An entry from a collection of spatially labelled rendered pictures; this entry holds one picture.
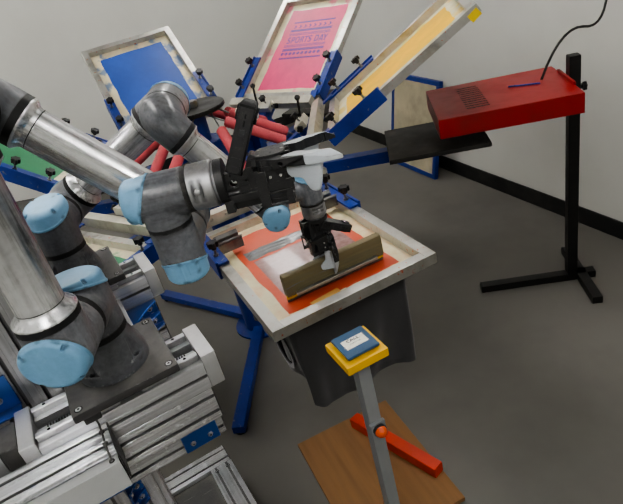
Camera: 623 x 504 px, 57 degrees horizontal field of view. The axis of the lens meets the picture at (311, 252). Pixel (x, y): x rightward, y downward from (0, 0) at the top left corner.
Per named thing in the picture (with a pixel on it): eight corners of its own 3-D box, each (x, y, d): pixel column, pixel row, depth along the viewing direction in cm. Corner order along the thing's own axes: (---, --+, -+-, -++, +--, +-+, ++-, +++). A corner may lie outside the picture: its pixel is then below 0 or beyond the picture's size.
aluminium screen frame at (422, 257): (437, 262, 185) (436, 252, 183) (275, 342, 167) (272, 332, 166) (324, 192, 249) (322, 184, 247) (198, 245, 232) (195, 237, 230)
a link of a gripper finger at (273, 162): (317, 159, 86) (272, 162, 91) (314, 148, 85) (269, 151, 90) (299, 170, 83) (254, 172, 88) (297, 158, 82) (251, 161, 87)
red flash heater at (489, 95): (552, 87, 285) (551, 62, 279) (585, 116, 246) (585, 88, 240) (428, 111, 294) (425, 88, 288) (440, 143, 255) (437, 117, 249)
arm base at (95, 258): (54, 297, 155) (38, 266, 150) (48, 275, 167) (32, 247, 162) (108, 273, 160) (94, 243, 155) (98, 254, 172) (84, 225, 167)
